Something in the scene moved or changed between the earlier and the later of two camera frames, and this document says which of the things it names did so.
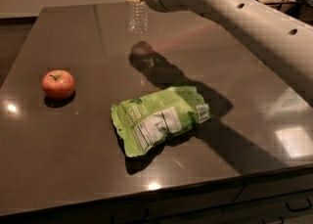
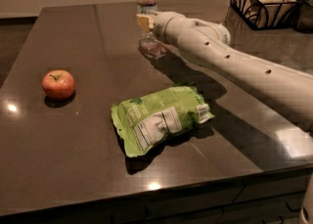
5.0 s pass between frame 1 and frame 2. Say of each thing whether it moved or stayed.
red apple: stayed
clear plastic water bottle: moved
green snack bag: stayed
